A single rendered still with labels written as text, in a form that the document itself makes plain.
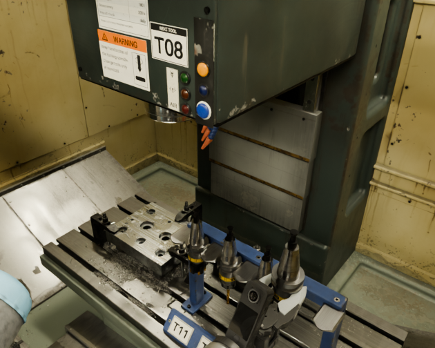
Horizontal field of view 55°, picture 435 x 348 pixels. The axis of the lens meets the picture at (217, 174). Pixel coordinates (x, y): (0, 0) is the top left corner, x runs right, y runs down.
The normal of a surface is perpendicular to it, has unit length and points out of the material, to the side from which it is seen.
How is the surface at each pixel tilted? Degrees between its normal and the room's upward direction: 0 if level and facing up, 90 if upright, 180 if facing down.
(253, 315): 59
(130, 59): 90
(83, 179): 24
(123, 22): 90
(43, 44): 90
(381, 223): 90
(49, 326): 0
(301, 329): 0
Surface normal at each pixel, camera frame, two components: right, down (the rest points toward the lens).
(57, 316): 0.01, -0.85
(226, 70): 0.77, 0.34
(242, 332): -0.57, -0.11
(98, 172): 0.33, -0.64
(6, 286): 0.68, -0.62
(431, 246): -0.63, 0.40
